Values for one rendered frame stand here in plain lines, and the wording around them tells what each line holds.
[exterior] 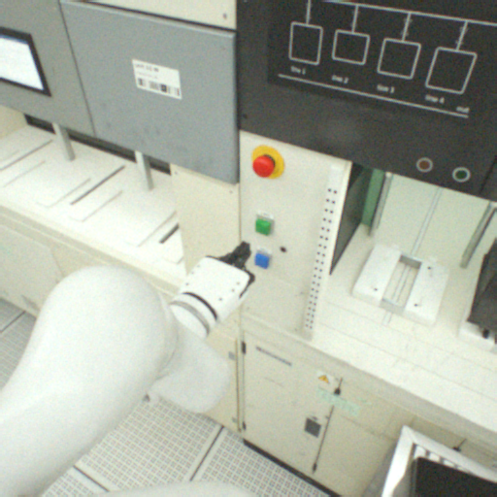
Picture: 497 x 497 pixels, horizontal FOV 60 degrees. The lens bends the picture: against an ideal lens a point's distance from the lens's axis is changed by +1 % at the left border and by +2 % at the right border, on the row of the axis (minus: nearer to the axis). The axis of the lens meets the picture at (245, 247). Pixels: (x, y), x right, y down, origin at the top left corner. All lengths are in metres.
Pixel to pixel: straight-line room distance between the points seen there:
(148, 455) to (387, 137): 1.58
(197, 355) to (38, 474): 0.29
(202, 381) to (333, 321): 0.63
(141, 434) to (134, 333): 1.69
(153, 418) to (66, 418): 1.72
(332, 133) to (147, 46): 0.35
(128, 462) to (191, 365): 1.41
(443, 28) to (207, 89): 0.37
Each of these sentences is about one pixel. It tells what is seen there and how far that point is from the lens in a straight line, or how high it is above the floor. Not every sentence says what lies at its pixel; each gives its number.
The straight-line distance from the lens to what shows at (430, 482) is 1.05.
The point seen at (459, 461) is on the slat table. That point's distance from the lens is 1.18.
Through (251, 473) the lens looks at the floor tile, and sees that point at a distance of 1.87.
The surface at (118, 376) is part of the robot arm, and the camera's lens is 0.28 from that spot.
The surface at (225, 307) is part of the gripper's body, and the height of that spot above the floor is 1.21.
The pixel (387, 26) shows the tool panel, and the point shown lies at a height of 1.60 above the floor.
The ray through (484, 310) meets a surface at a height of 1.00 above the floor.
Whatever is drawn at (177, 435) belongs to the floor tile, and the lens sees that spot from 1.94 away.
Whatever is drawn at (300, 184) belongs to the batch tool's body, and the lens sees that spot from 0.78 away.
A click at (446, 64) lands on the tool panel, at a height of 1.57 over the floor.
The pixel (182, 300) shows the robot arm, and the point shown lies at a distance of 0.70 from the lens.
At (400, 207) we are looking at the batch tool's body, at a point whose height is 0.87.
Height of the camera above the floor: 1.78
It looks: 44 degrees down
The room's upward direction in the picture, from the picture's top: straight up
